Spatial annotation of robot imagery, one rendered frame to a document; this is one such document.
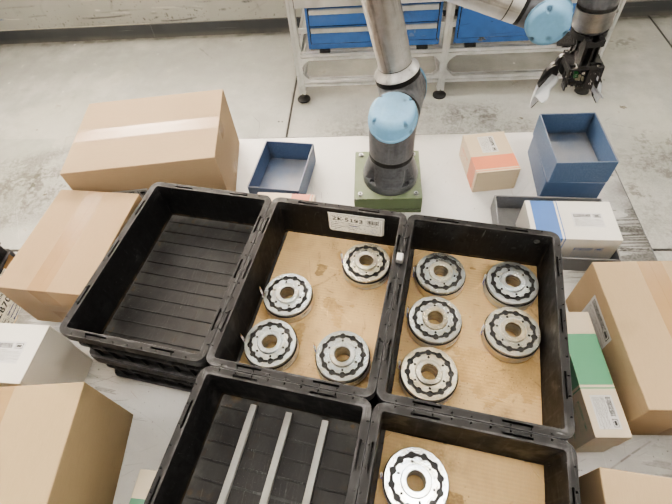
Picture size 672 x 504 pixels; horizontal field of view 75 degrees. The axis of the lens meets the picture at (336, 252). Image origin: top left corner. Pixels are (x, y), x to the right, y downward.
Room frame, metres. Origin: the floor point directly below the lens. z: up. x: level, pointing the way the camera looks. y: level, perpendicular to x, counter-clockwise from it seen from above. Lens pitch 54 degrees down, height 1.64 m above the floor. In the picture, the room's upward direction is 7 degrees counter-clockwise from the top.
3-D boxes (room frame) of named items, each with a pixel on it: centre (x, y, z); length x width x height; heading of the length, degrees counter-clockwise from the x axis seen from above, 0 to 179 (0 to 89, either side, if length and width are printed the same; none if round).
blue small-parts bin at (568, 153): (0.87, -0.67, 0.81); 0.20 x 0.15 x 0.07; 172
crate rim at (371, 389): (0.46, 0.05, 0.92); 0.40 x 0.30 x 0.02; 161
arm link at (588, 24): (0.86, -0.58, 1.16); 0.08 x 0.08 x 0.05
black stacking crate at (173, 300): (0.56, 0.33, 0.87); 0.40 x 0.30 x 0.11; 161
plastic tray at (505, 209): (0.66, -0.55, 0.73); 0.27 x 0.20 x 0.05; 78
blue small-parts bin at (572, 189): (0.87, -0.67, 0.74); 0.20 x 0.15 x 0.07; 169
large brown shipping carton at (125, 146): (1.04, 0.48, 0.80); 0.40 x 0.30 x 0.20; 89
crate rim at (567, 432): (0.36, -0.24, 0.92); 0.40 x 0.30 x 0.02; 161
